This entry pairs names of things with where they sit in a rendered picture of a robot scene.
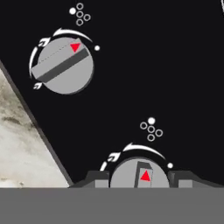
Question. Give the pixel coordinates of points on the black glass hob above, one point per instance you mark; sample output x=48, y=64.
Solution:
x=131, y=87

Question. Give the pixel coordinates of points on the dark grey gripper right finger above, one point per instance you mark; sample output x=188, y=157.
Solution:
x=183, y=179

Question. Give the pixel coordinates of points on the grey stove knob slanted bar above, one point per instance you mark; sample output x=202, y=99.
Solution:
x=62, y=67

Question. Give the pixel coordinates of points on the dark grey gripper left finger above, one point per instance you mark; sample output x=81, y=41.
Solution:
x=97, y=178

